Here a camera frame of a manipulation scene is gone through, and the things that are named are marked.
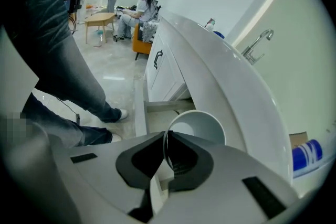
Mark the white spray bottle blue label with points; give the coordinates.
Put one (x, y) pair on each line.
(307, 157)

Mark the brown cardboard piece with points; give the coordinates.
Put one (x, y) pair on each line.
(298, 139)

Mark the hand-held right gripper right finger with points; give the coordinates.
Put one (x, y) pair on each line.
(223, 178)

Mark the white drawer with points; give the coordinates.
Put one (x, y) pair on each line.
(140, 112)

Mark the white vanity cabinet with sink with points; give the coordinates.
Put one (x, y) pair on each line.
(223, 86)

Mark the black curved strip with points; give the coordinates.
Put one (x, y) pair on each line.
(178, 112)

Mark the wooden side table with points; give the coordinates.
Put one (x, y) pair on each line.
(99, 19)

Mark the chrome faucet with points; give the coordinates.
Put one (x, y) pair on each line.
(256, 44)

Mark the small pink green bottle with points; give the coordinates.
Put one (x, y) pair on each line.
(210, 24)

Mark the person's white shoe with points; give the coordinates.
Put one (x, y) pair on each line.
(116, 137)
(124, 114)

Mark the blue cloth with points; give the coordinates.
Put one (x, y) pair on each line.
(219, 34)

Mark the black white striped blanket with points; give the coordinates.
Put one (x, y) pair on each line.
(149, 31)

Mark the person's right white shoe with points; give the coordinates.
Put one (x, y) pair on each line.
(116, 137)

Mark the white paper cup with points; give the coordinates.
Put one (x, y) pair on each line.
(199, 126)

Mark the person's left white shoe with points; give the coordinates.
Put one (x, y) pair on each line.
(124, 114)

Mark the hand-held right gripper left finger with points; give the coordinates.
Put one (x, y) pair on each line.
(105, 173)

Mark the person's grey jeans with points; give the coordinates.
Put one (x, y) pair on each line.
(60, 60)

